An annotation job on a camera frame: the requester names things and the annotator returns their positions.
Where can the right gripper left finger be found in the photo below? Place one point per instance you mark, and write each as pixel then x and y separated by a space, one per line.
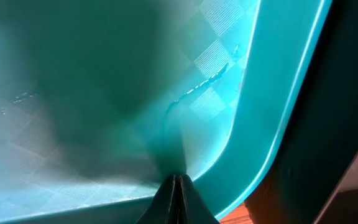
pixel 162 209

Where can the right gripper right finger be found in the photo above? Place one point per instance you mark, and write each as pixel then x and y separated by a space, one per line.
pixel 192 209

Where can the teal plastic tray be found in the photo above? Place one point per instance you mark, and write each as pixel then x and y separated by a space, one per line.
pixel 101 100

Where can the black water tray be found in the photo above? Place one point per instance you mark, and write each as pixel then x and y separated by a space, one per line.
pixel 321 138

